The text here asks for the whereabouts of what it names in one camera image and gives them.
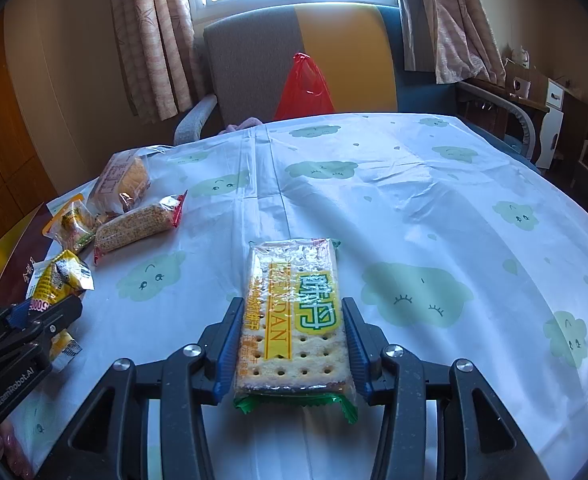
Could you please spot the grey office chair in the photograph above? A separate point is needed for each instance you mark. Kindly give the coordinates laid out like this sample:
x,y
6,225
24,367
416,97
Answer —
x,y
521,120

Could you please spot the white cabinet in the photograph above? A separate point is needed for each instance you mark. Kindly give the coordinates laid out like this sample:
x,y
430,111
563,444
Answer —
x,y
553,125

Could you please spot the yellow and dark green packet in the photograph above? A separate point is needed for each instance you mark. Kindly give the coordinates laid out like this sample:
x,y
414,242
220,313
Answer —
x,y
56,277

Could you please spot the small white ornament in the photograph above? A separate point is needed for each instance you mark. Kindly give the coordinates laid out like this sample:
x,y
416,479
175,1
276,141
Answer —
x,y
521,55

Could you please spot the clear cracker packet green ends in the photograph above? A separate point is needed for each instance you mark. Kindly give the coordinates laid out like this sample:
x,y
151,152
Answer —
x,y
294,320

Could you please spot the clear bread packet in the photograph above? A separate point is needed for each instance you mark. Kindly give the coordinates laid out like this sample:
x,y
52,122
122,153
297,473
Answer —
x,y
119,180

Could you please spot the grey yellow blue sofa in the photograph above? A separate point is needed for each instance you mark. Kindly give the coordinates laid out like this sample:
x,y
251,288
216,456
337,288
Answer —
x,y
254,60

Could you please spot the grain bar packet red ends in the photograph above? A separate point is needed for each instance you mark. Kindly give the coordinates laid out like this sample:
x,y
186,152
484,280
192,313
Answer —
x,y
134,225

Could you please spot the cardboard box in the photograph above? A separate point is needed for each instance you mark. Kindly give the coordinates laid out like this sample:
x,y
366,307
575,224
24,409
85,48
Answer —
x,y
523,80

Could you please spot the beige patterned curtain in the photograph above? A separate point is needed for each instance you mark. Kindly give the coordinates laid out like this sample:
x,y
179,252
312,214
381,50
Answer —
x,y
453,20
154,35

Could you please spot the red plastic bag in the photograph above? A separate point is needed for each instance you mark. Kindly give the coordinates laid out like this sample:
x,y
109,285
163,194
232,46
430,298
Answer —
x,y
304,90

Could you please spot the yellow-topped clear snack bag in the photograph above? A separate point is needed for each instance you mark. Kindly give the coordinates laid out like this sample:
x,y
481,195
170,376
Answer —
x,y
71,225

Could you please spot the gold-lined dark red tin box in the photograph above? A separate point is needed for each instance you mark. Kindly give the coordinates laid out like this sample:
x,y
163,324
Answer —
x,y
19,255

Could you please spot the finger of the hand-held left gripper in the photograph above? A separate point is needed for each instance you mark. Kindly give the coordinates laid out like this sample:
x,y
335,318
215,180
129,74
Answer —
x,y
16,312
59,315

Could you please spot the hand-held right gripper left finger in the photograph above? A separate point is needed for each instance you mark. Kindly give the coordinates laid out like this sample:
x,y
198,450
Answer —
x,y
229,355

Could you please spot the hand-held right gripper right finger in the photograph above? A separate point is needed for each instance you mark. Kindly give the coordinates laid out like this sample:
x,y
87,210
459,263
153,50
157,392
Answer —
x,y
356,355

